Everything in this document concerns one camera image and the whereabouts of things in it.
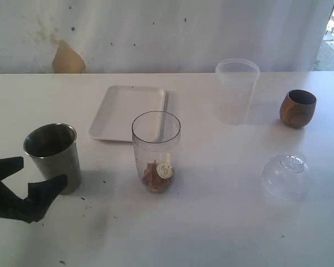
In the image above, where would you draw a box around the white rectangular tray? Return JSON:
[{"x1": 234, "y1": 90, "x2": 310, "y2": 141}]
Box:
[{"x1": 89, "y1": 86, "x2": 166, "y2": 142}]

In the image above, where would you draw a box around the translucent plastic tub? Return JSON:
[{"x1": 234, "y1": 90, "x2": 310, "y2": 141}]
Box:
[{"x1": 215, "y1": 58, "x2": 260, "y2": 125}]

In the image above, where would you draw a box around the clear dome shaker lid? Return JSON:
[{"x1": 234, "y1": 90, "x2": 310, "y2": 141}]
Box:
[{"x1": 262, "y1": 151, "x2": 310, "y2": 201}]

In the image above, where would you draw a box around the brown wooden cup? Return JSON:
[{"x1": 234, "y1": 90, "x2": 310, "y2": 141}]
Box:
[{"x1": 279, "y1": 90, "x2": 317, "y2": 129}]

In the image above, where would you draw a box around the brown object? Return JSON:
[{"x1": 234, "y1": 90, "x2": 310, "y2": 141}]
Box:
[{"x1": 141, "y1": 161, "x2": 174, "y2": 193}]

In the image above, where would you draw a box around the stainless steel cup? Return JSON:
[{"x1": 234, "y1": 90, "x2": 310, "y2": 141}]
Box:
[{"x1": 23, "y1": 123, "x2": 82, "y2": 195}]

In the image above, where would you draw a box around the clear plastic shaker cup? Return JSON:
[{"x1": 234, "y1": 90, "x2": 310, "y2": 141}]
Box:
[{"x1": 131, "y1": 111, "x2": 181, "y2": 193}]

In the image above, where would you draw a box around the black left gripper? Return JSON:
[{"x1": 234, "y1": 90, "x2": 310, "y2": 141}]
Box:
[{"x1": 0, "y1": 156, "x2": 67, "y2": 223}]

